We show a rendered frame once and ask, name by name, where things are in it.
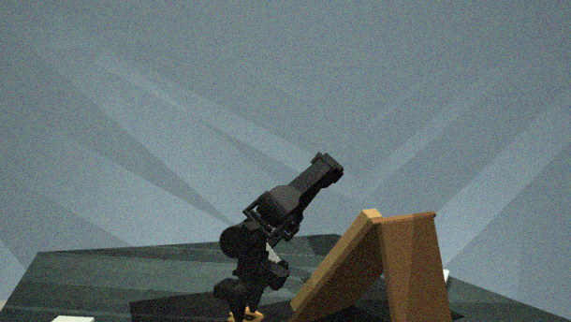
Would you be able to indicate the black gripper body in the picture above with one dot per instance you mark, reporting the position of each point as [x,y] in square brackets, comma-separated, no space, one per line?
[238,291]

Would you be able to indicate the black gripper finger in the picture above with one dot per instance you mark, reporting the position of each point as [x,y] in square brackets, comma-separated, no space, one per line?
[256,291]
[238,310]

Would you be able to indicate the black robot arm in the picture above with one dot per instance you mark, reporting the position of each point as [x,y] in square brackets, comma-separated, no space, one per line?
[278,210]

